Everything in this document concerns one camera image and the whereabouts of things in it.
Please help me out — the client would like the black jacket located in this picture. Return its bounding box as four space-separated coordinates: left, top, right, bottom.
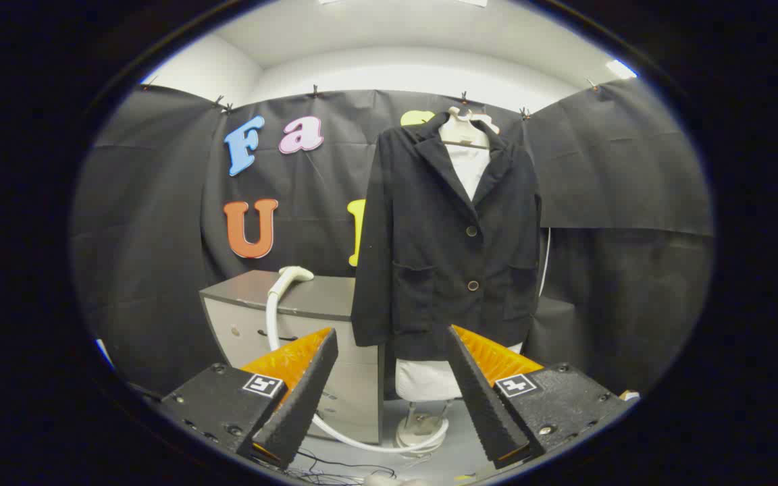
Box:
351 111 542 362

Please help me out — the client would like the white dress form mannequin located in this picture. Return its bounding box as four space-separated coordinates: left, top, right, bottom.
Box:
394 106 525 454

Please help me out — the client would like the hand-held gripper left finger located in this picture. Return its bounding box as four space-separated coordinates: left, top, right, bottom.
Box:
159 327 339 470

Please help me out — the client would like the grey drawer cabinet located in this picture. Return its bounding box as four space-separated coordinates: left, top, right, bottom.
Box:
199 270 386 445

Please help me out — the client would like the black backdrop cloth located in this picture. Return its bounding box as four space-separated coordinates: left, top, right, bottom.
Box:
70 78 714 399

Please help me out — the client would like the tangle of floor cables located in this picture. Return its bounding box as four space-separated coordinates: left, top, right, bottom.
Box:
288 445 403 485

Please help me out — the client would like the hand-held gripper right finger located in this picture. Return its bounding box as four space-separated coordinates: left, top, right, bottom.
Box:
446 325 633 470

